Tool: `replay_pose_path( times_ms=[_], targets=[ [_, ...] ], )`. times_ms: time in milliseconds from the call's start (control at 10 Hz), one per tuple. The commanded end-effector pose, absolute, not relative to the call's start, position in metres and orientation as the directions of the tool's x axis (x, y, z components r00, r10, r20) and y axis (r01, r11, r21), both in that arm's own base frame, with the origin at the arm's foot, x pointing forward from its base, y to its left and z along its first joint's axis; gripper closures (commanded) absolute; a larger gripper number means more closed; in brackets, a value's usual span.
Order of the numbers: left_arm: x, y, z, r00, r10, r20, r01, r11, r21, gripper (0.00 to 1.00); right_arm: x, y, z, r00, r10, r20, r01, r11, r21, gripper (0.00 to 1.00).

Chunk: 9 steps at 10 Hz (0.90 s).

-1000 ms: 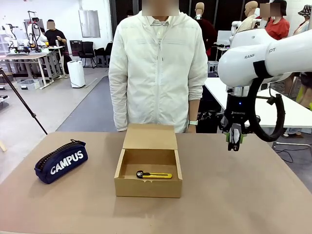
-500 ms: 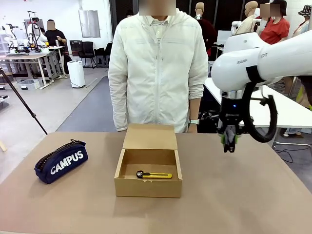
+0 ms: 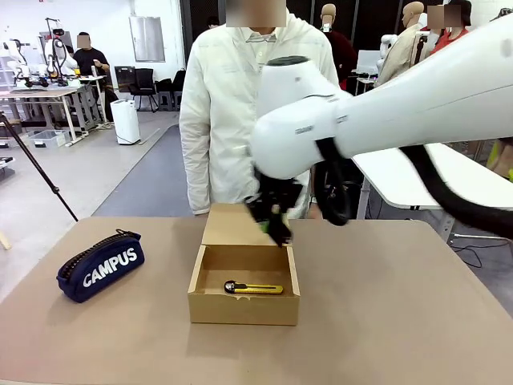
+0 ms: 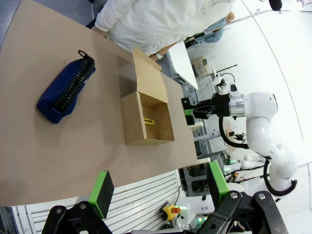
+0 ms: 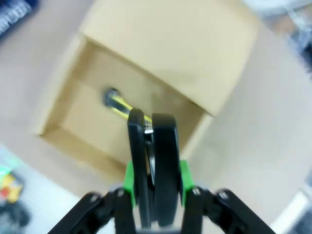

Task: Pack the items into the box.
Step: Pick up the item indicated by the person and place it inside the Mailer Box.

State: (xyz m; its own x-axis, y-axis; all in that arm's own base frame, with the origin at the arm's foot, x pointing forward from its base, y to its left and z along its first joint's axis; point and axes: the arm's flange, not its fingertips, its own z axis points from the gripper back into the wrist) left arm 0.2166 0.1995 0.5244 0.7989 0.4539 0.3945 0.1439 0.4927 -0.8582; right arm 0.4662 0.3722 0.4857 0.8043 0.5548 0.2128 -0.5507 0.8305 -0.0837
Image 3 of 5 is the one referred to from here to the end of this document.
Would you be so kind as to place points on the white air purifier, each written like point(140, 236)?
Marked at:
point(125, 120)

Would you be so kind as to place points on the clear plastic bin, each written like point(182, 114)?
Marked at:
point(48, 138)

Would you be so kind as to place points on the person in red shirt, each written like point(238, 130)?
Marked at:
point(445, 40)

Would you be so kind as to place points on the person's left hand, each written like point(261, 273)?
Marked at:
point(313, 210)

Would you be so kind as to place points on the person in white jacket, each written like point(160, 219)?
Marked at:
point(216, 100)

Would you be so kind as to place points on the black tripod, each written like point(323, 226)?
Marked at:
point(40, 172)

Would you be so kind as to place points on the navy CAMPUS pencil case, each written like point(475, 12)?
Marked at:
point(100, 272)

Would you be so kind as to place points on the grey wall panel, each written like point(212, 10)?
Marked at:
point(147, 40)

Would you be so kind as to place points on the person in black shirt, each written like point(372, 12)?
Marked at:
point(90, 60)

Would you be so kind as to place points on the white table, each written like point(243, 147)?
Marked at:
point(401, 180)

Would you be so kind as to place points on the background robot with red parts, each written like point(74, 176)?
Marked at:
point(56, 48)

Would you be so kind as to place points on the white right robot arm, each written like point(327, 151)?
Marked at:
point(401, 112)

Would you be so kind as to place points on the mannequin with beige coat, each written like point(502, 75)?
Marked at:
point(401, 52)

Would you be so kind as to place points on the grey workbench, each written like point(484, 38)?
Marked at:
point(40, 93)

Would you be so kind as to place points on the mannequin with dark red top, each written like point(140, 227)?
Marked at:
point(340, 48)

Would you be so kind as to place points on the yellow utility knife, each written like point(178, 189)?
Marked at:
point(256, 288)

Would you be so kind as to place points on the small white humanoid figure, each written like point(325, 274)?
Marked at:
point(386, 48)

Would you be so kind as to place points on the brown cardboard box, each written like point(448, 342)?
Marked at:
point(240, 309)

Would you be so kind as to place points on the black stand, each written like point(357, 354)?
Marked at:
point(420, 48)

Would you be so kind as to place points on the person's right forearm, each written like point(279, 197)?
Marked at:
point(196, 180)

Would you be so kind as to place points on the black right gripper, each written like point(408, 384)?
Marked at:
point(280, 196)

